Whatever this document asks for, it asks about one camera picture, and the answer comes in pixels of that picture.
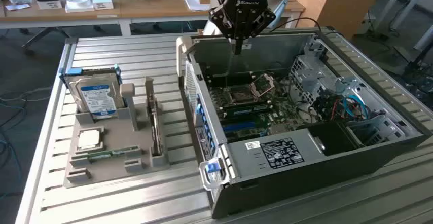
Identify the green RAM stick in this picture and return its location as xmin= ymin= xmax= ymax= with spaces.
xmin=73 ymin=146 xmax=142 ymax=160

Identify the white desk frame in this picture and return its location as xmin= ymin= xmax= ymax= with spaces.
xmin=371 ymin=0 xmax=433 ymax=50

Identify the blue floor cable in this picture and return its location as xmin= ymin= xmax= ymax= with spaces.
xmin=0 ymin=102 xmax=29 ymax=199

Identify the grey power supply with labels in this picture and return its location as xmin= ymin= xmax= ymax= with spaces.
xmin=226 ymin=129 xmax=327 ymax=182

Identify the CPU socket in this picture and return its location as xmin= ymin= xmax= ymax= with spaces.
xmin=229 ymin=86 xmax=259 ymax=105

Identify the green motherboard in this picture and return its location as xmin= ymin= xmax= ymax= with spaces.
xmin=208 ymin=71 xmax=327 ymax=143

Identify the grey metal disk bay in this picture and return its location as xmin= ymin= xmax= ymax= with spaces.
xmin=345 ymin=112 xmax=407 ymax=147

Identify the black cable behind case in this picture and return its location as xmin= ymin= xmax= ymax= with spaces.
xmin=271 ymin=17 xmax=325 ymax=32

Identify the metal socket cover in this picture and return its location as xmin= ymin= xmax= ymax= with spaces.
xmin=249 ymin=73 xmax=276 ymax=99

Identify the black open PC case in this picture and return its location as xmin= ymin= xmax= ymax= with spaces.
xmin=176 ymin=26 xmax=433 ymax=219

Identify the wooden desk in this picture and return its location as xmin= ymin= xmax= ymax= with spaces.
xmin=0 ymin=0 xmax=308 ymax=36

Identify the white box with black top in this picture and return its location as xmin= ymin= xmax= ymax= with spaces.
xmin=34 ymin=0 xmax=65 ymax=10

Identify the black desk leg with caster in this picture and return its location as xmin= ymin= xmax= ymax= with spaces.
xmin=22 ymin=27 xmax=71 ymax=56

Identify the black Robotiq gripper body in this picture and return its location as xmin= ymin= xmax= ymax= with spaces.
xmin=220 ymin=0 xmax=273 ymax=40

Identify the blue expansion slot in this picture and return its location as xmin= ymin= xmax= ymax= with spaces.
xmin=222 ymin=121 xmax=257 ymax=133

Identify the blue case latch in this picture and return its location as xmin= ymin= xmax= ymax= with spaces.
xmin=205 ymin=162 xmax=221 ymax=175

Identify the graphics card with black cooler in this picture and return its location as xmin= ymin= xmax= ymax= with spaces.
xmin=145 ymin=77 xmax=165 ymax=159

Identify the white box with label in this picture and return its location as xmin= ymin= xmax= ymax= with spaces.
xmin=92 ymin=0 xmax=116 ymax=11

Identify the RAM stick with white label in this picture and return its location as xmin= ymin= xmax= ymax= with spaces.
xmin=224 ymin=102 xmax=273 ymax=116

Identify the hard disk with blue caddy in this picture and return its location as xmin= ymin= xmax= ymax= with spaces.
xmin=59 ymin=63 xmax=129 ymax=120

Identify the red wire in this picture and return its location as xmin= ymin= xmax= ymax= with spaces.
xmin=333 ymin=99 xmax=344 ymax=120

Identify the blue wire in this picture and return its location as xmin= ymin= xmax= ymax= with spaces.
xmin=344 ymin=94 xmax=371 ymax=121

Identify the silver CPU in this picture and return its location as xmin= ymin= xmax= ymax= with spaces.
xmin=77 ymin=130 xmax=102 ymax=150

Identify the beige parts rack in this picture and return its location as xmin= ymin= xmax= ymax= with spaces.
xmin=63 ymin=82 xmax=173 ymax=189

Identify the white floor cable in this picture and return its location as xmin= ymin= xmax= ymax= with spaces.
xmin=0 ymin=87 xmax=54 ymax=103

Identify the wooden cabinet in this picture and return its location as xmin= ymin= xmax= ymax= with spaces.
xmin=285 ymin=0 xmax=390 ymax=40

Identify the perforated metal disk bay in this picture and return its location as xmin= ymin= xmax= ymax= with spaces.
xmin=289 ymin=40 xmax=343 ymax=108

